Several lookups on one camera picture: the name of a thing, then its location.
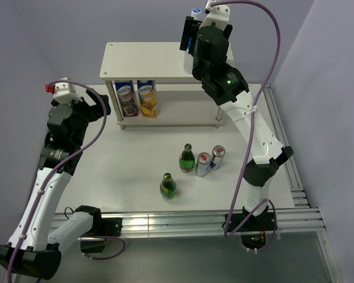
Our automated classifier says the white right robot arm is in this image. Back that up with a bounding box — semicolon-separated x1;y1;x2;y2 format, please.
180;17;293;230

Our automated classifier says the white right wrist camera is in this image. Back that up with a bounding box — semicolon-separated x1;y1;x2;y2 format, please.
200;1;230;31

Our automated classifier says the aluminium frame rail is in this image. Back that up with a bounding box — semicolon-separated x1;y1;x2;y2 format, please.
5;83;343;283

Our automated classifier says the grape juice carton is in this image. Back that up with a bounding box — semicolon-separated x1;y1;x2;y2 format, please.
114;81;139;117

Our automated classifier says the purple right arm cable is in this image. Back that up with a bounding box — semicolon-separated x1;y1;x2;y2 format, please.
212;0;282;251

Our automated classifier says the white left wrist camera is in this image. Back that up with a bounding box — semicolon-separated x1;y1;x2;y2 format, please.
45;83;82;104

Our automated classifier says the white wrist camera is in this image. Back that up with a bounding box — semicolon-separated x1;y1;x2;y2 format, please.
200;1;230;31
45;83;82;104

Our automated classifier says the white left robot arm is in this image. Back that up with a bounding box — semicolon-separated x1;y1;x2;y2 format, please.
0;90;111;282

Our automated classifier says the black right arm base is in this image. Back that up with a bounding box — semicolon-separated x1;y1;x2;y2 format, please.
227;206;278;249

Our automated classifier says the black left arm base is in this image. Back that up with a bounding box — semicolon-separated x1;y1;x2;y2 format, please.
80;218;122;254

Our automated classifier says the pineapple juice carton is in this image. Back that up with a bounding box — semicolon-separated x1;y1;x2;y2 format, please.
137;80;158;118

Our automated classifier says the blue label water bottle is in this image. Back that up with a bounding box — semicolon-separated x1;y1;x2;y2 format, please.
180;8;202;74

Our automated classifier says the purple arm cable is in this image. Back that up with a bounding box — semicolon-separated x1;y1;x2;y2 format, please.
212;0;282;251
6;81;127;283

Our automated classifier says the green glass bottle orange label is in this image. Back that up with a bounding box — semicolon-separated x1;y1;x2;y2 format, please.
179;143;195;173

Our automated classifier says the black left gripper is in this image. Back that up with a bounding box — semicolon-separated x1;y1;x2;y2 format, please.
63;88;110;146

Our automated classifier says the white two-tier wooden shelf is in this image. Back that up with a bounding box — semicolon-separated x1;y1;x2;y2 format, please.
100;42;224;129

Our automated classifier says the silver blue can red tab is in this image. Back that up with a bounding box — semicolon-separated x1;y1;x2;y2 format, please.
210;145;225;170

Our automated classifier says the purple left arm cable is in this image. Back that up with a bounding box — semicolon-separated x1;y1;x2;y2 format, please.
6;81;127;283

